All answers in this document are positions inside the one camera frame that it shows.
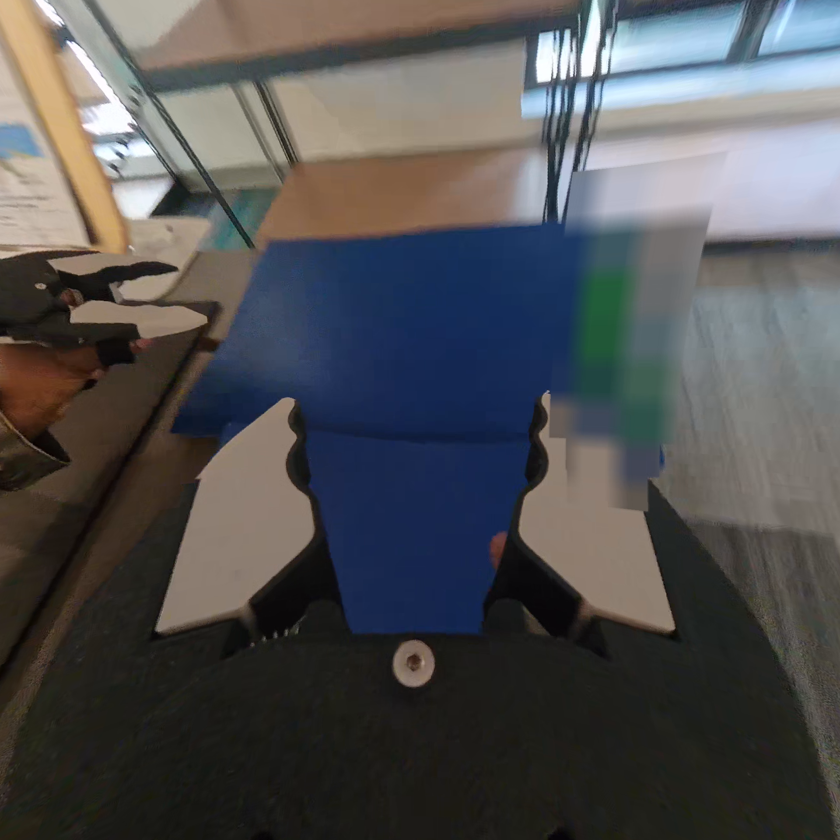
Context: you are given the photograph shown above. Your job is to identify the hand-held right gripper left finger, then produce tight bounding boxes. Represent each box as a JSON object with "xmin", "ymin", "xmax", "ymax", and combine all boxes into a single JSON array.
[{"xmin": 154, "ymin": 397, "xmax": 327, "ymax": 635}]

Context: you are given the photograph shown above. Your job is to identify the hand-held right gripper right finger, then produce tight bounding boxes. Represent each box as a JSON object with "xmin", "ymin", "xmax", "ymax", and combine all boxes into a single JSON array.
[{"xmin": 508, "ymin": 392, "xmax": 678, "ymax": 635}]

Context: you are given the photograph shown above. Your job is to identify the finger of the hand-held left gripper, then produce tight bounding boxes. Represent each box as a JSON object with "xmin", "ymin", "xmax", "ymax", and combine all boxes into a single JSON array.
[
  {"xmin": 49, "ymin": 252, "xmax": 179, "ymax": 303},
  {"xmin": 69, "ymin": 302, "xmax": 212, "ymax": 343}
]

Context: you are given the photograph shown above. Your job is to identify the blue folder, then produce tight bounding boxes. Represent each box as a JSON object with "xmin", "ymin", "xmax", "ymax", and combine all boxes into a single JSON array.
[{"xmin": 171, "ymin": 223, "xmax": 665, "ymax": 636}]

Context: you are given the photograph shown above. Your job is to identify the person's left hand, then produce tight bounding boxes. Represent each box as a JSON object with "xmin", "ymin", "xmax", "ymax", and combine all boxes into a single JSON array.
[{"xmin": 0, "ymin": 344, "xmax": 106, "ymax": 441}]

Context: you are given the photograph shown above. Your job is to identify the metal shelf rack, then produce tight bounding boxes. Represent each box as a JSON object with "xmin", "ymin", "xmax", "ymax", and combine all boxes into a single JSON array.
[{"xmin": 85, "ymin": 0, "xmax": 618, "ymax": 252}]

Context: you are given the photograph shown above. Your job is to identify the window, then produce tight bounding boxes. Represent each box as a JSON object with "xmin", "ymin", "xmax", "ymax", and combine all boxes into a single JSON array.
[{"xmin": 524, "ymin": 0, "xmax": 840, "ymax": 120}]

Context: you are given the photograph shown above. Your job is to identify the wall poster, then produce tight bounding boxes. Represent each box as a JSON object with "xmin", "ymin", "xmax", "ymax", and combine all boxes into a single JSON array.
[{"xmin": 0, "ymin": 52, "xmax": 91, "ymax": 248}]

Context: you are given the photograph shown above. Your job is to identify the wooden frame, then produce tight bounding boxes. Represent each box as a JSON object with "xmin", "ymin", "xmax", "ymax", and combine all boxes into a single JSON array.
[{"xmin": 0, "ymin": 0, "xmax": 130, "ymax": 255}]

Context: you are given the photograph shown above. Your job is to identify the black hanging cables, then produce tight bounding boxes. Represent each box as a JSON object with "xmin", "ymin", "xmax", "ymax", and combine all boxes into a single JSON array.
[{"xmin": 540, "ymin": 0, "xmax": 619, "ymax": 225}]

